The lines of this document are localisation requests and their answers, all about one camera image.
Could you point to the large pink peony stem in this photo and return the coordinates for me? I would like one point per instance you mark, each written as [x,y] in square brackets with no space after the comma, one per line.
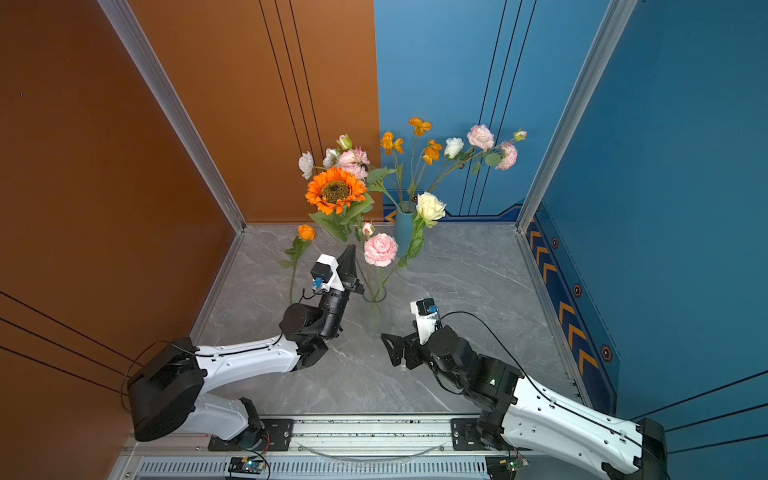
[355,161]

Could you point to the teal cylindrical vase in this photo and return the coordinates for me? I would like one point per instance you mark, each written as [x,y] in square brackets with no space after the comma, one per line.
[404,231]

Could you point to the white rose flower stem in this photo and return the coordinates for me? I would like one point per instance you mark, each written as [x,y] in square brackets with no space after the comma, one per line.
[454,160]

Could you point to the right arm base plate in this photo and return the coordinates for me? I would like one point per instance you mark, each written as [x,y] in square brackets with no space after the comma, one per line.
[467,435]

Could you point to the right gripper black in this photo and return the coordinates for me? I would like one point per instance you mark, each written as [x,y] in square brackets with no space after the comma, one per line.
[411,344]

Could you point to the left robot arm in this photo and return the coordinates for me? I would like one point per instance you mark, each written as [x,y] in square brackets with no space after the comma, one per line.
[174,391]

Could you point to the clear glass cylinder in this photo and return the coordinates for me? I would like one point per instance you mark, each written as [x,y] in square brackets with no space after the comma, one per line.
[376,319]

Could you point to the cream flower stem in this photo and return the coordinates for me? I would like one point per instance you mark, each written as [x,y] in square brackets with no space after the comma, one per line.
[425,213]

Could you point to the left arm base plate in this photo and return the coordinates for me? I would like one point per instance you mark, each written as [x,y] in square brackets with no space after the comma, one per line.
[274,436]

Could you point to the pink rose flower stem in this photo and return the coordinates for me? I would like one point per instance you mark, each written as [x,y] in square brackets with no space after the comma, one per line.
[481,149]

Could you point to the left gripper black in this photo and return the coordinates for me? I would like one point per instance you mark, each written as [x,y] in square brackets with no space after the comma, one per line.
[347,277]

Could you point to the orange gerbera flower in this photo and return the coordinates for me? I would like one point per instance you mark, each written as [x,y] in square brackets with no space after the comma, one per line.
[341,201]

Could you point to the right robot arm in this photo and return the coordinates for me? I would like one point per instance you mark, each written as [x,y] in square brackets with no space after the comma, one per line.
[520,412]

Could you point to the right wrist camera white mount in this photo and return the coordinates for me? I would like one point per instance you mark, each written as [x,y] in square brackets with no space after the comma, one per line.
[426,318]

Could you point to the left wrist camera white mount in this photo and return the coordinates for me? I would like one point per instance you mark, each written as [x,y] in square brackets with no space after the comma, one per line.
[325,276]

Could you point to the left green circuit board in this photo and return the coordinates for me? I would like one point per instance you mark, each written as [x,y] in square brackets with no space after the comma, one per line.
[247,467]

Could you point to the aluminium corner post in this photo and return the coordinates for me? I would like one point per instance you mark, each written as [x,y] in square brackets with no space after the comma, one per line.
[129,31]
[611,28]

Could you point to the orange poppy flower stem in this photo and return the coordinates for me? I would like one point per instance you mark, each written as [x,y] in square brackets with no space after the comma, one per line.
[411,160]

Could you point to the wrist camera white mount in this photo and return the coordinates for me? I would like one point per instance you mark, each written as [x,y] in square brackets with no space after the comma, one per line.
[325,276]
[426,318]

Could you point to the right circuit board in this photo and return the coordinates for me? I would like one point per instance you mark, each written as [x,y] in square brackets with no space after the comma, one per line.
[504,468]

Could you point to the left aluminium corner post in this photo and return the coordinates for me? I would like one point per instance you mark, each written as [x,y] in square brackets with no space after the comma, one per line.
[129,31]

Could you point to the right aluminium corner post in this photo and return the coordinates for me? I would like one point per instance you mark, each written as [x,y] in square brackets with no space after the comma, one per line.
[611,28]

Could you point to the pink rose bud stem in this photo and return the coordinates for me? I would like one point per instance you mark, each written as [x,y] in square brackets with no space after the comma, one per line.
[379,250]

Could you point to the aluminium front rail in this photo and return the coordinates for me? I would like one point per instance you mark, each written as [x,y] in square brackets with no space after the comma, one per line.
[407,446]

